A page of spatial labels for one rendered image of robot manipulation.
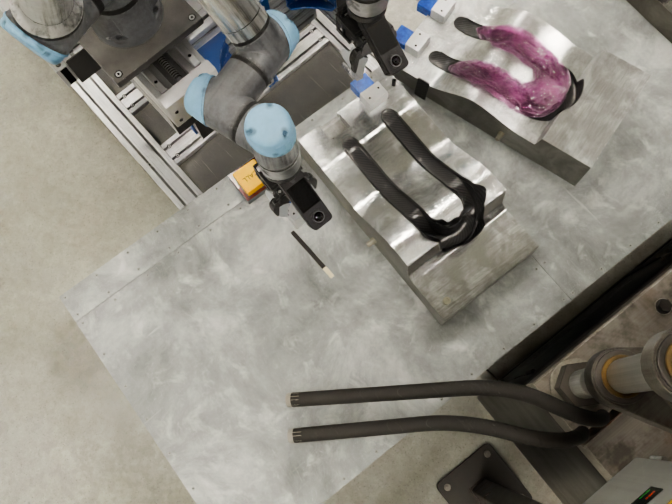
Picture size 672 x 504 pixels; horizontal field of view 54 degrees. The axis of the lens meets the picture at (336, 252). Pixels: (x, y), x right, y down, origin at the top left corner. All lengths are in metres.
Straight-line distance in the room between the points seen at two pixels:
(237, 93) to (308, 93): 1.21
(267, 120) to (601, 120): 0.78
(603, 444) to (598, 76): 0.78
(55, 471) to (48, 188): 0.99
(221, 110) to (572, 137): 0.77
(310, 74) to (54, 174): 1.01
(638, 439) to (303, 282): 0.77
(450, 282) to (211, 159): 1.09
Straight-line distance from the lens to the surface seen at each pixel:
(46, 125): 2.73
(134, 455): 2.34
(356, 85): 1.50
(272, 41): 1.11
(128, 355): 1.51
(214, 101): 1.08
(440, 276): 1.40
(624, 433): 1.53
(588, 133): 1.52
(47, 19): 1.23
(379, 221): 1.37
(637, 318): 1.57
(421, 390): 1.33
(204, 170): 2.23
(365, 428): 1.36
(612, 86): 1.58
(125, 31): 1.44
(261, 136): 1.02
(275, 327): 1.44
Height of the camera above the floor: 2.22
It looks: 75 degrees down
